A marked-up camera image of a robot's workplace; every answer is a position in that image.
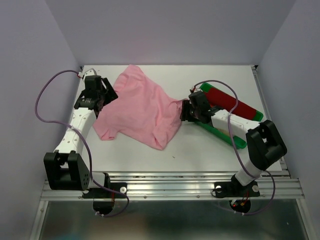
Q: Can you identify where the pink t-shirt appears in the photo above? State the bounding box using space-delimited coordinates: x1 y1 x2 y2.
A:
93 65 183 150

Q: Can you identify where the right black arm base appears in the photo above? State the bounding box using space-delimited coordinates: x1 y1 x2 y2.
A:
211 176 260 216

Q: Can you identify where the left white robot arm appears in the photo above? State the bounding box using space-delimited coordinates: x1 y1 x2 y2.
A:
43 69 118 191

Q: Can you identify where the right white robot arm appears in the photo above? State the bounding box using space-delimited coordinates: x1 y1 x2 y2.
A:
180 91 288 195

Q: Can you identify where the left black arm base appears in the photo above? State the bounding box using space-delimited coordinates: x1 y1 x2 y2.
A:
82 182 129 218

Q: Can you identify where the rolled red t-shirt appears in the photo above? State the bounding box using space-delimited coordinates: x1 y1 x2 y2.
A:
204 87 257 120

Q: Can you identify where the rolled beige t-shirt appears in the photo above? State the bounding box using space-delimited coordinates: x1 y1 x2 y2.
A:
217 128 230 137

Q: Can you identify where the green plastic tray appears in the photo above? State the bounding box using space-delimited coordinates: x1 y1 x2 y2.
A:
196 82 264 145

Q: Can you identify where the aluminium rail frame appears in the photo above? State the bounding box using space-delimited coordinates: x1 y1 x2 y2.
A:
29 65 311 240

